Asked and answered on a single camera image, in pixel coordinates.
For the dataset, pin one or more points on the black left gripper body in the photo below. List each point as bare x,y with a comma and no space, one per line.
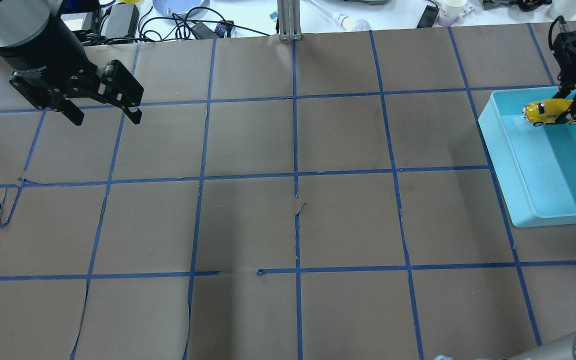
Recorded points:
54,51

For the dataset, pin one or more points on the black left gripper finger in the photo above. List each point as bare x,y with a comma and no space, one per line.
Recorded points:
71,111
121,89

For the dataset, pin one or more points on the blue plate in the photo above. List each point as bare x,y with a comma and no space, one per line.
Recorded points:
181,7

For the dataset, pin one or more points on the large black power brick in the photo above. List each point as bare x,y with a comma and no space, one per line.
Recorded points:
121,21

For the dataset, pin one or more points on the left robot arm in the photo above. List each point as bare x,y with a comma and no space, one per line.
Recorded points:
20,20

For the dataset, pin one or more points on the aluminium frame post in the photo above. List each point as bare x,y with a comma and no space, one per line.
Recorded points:
289,20

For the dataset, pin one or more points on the white light bulb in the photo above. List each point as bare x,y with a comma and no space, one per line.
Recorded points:
350,24

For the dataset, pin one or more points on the yellow beetle toy car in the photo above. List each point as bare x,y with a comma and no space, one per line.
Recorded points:
545,112

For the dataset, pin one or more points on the light blue plastic bin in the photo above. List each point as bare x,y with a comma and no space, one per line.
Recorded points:
535,166

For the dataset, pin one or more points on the white paper cup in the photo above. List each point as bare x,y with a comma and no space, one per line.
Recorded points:
449,12

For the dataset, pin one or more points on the black power adapter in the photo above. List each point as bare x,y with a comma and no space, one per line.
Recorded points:
200,31

